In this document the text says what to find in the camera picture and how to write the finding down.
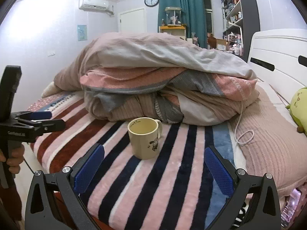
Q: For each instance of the folded pink grey quilt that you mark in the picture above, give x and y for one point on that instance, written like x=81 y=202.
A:
x=153 y=76

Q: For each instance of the pink ribbed pillow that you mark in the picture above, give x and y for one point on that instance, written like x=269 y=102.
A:
x=263 y=146

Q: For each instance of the brown cardboard box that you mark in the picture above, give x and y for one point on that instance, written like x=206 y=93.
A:
x=212 y=40

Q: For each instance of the person's left hand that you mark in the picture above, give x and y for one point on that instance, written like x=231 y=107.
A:
x=14 y=159

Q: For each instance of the cream cup with print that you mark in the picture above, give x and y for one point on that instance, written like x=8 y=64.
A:
x=143 y=137

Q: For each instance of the round wall clock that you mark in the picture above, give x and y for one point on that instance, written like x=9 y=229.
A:
x=151 y=0

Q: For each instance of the glass fish tank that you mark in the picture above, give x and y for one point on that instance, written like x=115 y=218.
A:
x=173 y=16

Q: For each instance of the white door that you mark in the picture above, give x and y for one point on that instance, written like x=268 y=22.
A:
x=132 y=20

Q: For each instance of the striped pink blanket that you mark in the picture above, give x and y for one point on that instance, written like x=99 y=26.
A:
x=144 y=172

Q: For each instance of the yellow white cabinet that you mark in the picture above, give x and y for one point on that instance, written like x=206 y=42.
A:
x=172 y=32

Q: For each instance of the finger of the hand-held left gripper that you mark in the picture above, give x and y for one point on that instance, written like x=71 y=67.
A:
x=40 y=115
x=51 y=125

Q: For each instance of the teal curtain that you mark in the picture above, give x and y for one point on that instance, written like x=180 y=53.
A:
x=187 y=16

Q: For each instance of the blue wall poster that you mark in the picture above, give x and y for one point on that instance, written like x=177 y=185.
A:
x=82 y=32

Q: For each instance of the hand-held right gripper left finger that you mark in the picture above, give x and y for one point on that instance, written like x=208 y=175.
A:
x=86 y=172

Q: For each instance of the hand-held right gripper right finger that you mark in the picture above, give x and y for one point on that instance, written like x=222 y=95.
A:
x=220 y=172

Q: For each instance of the white air conditioner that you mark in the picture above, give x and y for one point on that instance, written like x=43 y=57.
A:
x=95 y=4

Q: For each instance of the dark bookshelf with clutter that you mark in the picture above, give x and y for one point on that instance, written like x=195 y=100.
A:
x=237 y=16

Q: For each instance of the green plush toy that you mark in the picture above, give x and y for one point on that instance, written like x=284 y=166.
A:
x=300 y=107

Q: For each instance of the white bed headboard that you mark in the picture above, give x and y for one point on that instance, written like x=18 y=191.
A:
x=278 y=57

